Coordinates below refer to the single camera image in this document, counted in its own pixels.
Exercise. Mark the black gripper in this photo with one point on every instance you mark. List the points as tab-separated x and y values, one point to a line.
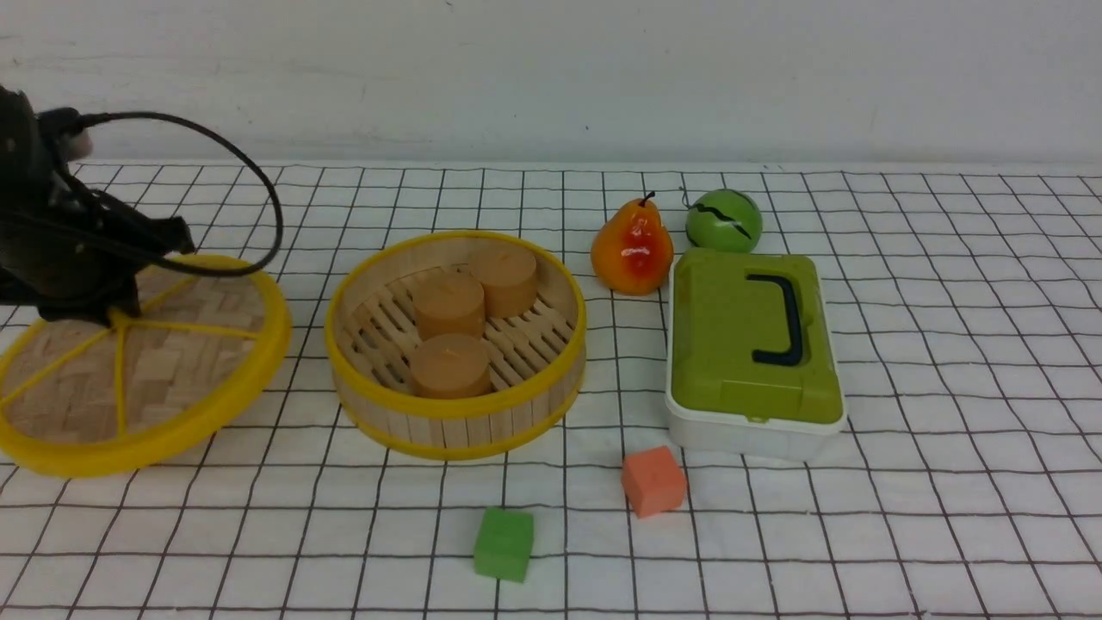
47	262

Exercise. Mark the yellow woven steamer lid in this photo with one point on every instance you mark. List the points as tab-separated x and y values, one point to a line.
88	400

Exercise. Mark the bamboo steamer basket yellow rim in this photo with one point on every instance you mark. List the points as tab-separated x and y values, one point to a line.
536	360

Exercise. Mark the brown cylinder bun middle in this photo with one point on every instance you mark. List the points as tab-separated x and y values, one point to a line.
449	303

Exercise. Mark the brown cylinder bun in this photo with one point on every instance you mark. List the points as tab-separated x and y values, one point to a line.
450	366
509	277
449	303

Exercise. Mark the brown cylinder bun front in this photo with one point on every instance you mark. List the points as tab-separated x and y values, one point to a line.
450	366

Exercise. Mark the brown cylinder bun rear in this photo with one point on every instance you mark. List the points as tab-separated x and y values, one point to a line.
509	277

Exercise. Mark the green foam cube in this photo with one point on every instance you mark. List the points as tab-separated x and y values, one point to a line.
503	547

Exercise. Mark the orange red toy pear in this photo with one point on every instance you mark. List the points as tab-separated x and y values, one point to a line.
632	252

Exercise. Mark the orange foam cube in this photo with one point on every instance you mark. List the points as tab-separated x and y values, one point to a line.
653	482

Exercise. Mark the green toy melon ball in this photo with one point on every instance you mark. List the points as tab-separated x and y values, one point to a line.
724	220

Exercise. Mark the green white lunch box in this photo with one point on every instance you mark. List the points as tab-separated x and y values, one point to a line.
750	365

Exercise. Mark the white grid tablecloth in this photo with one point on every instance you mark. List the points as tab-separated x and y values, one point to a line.
964	302

